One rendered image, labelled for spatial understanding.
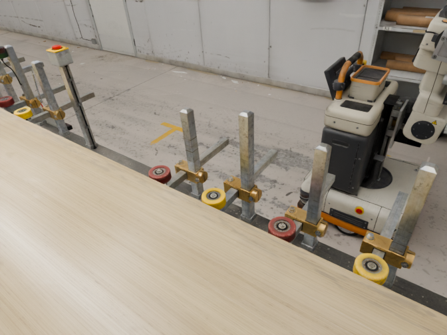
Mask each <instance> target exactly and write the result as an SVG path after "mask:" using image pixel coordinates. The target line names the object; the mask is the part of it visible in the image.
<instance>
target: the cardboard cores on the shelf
mask: <svg viewBox="0 0 447 335"><path fill-rule="evenodd" d="M440 10H441V9H432V8H421V7H403V8H402V9H401V8H390V10H388V11H387V12H386V15H385V21H396V24H397V25H406V26H414V27H429V24H430V22H431V21H432V20H433V18H435V16H436V15H437V14H438V12H439V11H440ZM414 57H415V55H407V54H401V53H392V52H386V51H382V52H381V55H380V58H381V59H385V60H387V62H386V68H390V69H395V70H404V71H409V72H418V73H424V74H425V73H426V70H422V69H420V68H417V67H415V66H414V65H413V62H412V59H413V58H414Z"/></svg>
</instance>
